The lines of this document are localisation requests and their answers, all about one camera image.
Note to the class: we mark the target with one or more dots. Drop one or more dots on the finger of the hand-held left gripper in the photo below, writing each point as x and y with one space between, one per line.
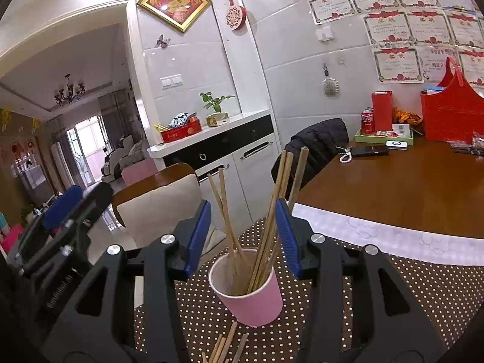
94 208
62 205

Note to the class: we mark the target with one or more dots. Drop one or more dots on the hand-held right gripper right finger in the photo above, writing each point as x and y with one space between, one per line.
289 238

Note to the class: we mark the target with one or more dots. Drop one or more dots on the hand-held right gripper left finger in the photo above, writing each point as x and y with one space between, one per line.
198 238

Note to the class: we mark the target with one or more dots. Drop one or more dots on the bunch of wooden chopsticks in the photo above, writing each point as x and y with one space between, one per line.
266 242

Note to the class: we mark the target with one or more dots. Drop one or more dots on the pink cup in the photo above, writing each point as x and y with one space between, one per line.
257 306

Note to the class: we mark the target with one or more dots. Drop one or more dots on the white floor air conditioner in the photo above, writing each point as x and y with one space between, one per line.
60 170

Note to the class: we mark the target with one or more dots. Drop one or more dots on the flat television screen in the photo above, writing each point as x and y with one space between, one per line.
30 179

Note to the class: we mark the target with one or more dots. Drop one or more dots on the wooden chair with cushion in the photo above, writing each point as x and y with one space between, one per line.
158 208

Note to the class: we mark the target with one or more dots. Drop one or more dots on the brown wooden chair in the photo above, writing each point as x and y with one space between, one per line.
143 183

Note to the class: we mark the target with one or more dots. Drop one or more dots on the pink blanket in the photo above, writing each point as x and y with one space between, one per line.
138 172

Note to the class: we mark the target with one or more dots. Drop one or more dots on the glass balcony door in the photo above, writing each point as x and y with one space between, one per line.
85 147

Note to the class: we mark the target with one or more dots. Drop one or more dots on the beige sofa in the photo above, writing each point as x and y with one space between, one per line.
132 151

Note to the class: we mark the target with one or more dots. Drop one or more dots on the grey patterned curtain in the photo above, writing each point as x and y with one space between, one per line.
113 117
58 132

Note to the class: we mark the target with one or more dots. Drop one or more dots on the white sideboard cabinet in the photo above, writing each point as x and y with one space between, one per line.
249 174

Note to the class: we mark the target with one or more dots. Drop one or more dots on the white patterned table mat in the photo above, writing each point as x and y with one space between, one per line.
378 230

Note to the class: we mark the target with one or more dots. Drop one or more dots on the black jacket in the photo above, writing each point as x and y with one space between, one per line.
321 140

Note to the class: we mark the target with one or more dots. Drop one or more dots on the yellow packet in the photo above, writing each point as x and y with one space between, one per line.
160 127

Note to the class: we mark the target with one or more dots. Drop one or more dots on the red tin box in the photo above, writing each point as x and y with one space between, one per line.
185 132

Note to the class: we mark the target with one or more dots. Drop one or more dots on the black chandelier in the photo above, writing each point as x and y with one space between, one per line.
70 94

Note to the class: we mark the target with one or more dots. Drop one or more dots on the small potted green plant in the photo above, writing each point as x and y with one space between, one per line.
217 120

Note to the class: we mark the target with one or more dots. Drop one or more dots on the patterned cloth pouch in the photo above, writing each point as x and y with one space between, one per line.
177 120

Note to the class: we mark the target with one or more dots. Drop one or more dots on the green tray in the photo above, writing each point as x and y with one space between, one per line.
378 140

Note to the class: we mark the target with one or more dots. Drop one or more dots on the red soda can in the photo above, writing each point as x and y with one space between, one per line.
366 123

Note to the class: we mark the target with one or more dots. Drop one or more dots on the small white device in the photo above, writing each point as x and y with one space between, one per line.
396 145

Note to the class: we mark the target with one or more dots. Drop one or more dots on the red upright box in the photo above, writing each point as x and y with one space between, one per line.
382 111

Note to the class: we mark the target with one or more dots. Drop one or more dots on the brown polka dot tablecloth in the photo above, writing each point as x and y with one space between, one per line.
446 283

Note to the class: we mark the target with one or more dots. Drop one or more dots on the orange snack packets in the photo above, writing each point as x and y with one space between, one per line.
406 116

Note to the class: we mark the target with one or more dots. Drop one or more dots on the large red gift bag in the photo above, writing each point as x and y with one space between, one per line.
453 117

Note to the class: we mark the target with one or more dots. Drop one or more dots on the silver snack packet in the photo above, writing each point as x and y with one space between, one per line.
476 140

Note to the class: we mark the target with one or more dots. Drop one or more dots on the gold framed red picture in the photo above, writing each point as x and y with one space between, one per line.
174 2

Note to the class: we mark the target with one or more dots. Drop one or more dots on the red round hanging ornament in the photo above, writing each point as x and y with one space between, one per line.
236 17

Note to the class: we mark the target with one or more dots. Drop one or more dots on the white double wall switch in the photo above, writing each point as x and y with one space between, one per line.
171 81

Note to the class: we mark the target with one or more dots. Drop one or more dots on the small hanging wall ornament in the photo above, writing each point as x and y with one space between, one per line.
329 87

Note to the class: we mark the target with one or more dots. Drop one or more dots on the butterfly wall decoration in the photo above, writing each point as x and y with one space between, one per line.
163 41

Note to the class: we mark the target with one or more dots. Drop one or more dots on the white wall socket box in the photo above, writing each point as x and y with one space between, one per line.
324 33

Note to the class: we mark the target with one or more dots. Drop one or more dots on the group of wall certificates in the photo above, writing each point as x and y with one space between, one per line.
389 30

